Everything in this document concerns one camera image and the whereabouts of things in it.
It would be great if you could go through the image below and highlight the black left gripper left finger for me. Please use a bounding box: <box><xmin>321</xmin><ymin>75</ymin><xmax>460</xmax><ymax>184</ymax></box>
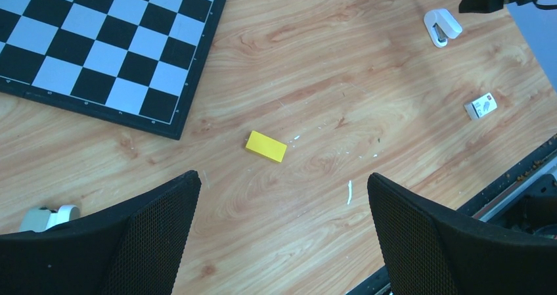
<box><xmin>1</xmin><ymin>170</ymin><xmax>202</xmax><ymax>294</ymax></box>

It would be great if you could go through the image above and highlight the white staple box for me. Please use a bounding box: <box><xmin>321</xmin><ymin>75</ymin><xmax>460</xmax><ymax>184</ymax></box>
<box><xmin>464</xmin><ymin>93</ymin><xmax>498</xmax><ymax>120</ymax></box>

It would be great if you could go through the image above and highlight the black white chessboard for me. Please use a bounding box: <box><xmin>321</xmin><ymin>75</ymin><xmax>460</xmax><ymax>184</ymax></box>
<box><xmin>1</xmin><ymin>0</ymin><xmax>226</xmax><ymax>140</ymax></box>

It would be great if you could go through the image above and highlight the yellow rectangular block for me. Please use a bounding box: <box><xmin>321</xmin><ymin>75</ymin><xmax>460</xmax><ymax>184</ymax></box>
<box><xmin>246</xmin><ymin>131</ymin><xmax>287</xmax><ymax>163</ymax></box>

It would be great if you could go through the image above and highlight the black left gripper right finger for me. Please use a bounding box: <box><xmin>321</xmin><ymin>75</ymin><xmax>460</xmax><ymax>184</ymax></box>
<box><xmin>367</xmin><ymin>173</ymin><xmax>556</xmax><ymax>294</ymax></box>

